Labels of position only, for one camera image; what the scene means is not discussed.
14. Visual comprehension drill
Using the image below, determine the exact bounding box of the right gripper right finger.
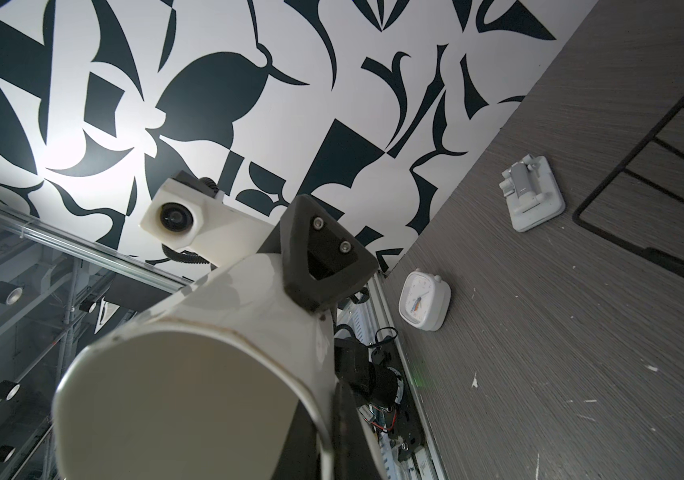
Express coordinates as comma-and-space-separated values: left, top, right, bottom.
332, 381, 387, 480

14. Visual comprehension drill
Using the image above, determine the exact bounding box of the black wire dish rack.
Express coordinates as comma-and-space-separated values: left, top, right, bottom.
572, 94, 684, 279

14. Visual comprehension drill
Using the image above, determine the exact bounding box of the white rectangular device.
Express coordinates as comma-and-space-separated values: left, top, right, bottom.
499, 154, 566, 233

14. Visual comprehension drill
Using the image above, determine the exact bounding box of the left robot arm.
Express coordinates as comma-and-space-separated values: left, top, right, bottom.
259, 195, 398, 409

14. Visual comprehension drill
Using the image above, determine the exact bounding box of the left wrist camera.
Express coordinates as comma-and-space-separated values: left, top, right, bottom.
140, 171, 273, 267

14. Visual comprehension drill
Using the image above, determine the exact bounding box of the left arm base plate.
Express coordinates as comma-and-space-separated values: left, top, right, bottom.
369, 395, 425, 462

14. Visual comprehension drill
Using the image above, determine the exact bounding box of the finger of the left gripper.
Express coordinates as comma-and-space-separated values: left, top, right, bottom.
260, 195, 379, 314

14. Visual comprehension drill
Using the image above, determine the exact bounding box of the square white clock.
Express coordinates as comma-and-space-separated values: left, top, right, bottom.
398, 270, 451, 331

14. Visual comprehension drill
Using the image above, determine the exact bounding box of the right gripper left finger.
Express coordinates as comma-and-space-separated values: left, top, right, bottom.
271, 402, 321, 480

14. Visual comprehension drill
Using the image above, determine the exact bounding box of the cream white mug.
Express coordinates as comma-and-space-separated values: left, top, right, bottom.
53, 254, 336, 479

